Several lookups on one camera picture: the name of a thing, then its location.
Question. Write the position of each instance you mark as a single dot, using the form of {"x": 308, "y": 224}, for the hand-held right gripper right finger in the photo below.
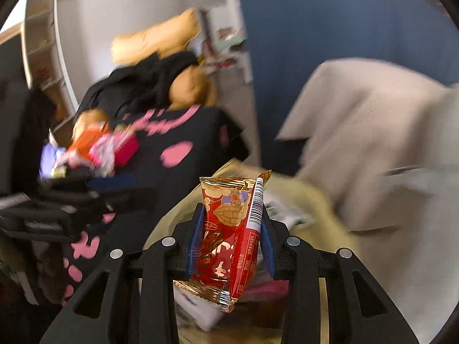
{"x": 267, "y": 243}

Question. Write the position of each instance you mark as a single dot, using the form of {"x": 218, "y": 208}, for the purple bag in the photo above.
{"x": 48, "y": 161}

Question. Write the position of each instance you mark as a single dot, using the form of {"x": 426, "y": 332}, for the white display shelf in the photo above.
{"x": 39, "y": 43}

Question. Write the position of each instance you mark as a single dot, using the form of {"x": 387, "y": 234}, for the beige blanket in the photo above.
{"x": 376, "y": 132}

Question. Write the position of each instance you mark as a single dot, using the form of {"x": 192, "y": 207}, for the blue partition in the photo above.
{"x": 322, "y": 25}

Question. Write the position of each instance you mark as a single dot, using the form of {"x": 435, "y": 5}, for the black jacket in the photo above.
{"x": 150, "y": 79}

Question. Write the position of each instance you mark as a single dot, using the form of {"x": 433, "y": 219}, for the grey neck pillow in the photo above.
{"x": 441, "y": 200}

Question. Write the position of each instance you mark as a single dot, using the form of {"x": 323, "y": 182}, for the orange snack bag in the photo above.
{"x": 88, "y": 139}

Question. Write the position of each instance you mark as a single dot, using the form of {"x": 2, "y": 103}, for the pink box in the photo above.
{"x": 125, "y": 148}

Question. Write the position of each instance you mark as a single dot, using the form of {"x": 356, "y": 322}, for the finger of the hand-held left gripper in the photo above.
{"x": 118, "y": 200}
{"x": 107, "y": 183}

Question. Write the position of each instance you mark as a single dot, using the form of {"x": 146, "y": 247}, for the red snack packet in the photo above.
{"x": 222, "y": 229}

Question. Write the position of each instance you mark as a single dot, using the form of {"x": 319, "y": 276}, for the yellow armchair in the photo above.
{"x": 157, "y": 39}

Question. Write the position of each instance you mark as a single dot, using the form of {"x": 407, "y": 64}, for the black cloth with pink print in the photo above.
{"x": 200, "y": 132}

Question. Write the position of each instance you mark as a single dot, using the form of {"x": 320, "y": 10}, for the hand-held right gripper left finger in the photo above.
{"x": 195, "y": 236}

